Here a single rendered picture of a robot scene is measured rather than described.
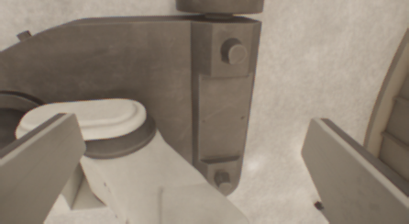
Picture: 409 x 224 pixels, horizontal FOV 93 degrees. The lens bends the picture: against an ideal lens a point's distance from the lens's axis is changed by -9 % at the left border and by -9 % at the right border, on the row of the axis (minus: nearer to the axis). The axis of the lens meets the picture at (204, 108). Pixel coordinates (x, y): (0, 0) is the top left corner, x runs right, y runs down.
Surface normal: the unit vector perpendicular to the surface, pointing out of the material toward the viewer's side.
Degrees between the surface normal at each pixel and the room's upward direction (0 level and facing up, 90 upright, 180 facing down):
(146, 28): 0
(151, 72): 0
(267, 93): 0
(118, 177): 90
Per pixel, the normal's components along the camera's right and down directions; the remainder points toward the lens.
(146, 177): 0.02, -0.88
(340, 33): 0.19, 0.47
